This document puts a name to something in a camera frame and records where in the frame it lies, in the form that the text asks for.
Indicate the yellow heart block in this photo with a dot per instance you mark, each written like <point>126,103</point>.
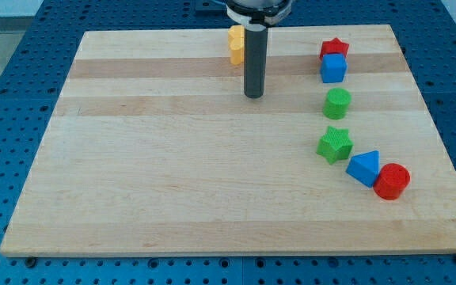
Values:
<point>236,44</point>

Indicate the red cylinder block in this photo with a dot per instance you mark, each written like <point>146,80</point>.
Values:
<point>392,180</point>

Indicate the blue triangle block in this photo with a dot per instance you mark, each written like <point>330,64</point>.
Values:
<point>364,167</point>

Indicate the green cylinder block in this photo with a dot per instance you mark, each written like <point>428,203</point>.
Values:
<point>337,102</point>

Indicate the green star block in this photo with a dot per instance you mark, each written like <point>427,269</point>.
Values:
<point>334,145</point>

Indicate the blue cube block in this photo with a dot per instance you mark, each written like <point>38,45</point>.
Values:
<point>333,68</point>

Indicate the red star block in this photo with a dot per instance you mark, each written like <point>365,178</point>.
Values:
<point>334,46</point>

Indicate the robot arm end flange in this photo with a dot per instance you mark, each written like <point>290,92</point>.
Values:
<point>257,15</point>

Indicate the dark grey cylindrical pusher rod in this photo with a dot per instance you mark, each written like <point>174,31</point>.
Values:
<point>255,62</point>

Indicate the light wooden board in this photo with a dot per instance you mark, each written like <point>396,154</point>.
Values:
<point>153,150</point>

